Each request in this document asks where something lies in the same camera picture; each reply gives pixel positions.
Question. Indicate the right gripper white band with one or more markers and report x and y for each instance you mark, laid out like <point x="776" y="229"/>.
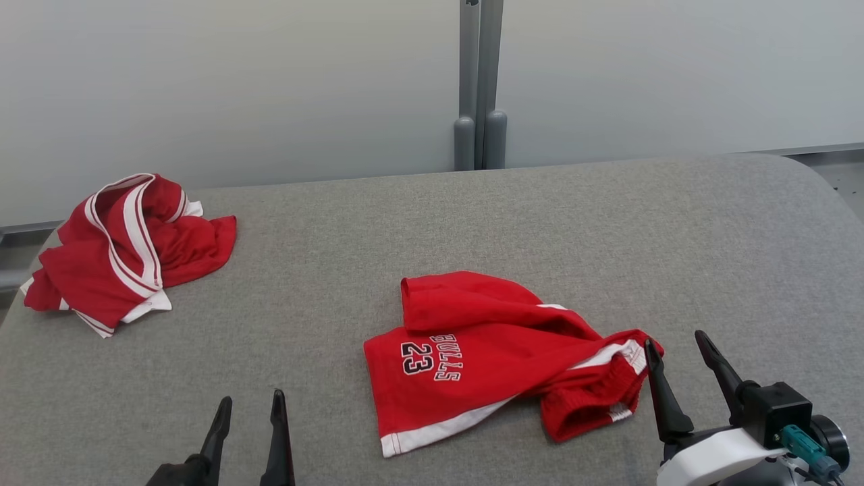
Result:
<point x="715" y="455"/>

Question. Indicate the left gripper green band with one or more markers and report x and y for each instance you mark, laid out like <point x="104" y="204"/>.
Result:
<point x="179" y="474"/>

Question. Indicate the red Bulls shorts white trim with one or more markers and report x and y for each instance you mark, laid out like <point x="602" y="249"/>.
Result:
<point x="486" y="358"/>

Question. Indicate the red Bulls jersey white sleeves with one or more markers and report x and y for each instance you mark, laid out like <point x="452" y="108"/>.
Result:
<point x="88" y="277"/>

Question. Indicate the grey fabric sofa seat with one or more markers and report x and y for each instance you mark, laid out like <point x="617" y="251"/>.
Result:
<point x="270" y="270"/>

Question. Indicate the white partition panel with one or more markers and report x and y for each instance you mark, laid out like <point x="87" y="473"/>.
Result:
<point x="675" y="67"/>
<point x="202" y="88"/>

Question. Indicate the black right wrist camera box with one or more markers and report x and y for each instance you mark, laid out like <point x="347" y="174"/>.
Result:
<point x="773" y="412"/>

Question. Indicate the teal right camera connector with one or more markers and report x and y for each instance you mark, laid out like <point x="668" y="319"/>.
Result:
<point x="803" y="447"/>

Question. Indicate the grey partition post with foot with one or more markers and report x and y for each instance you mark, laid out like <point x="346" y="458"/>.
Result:
<point x="496" y="138"/>
<point x="464" y="142"/>

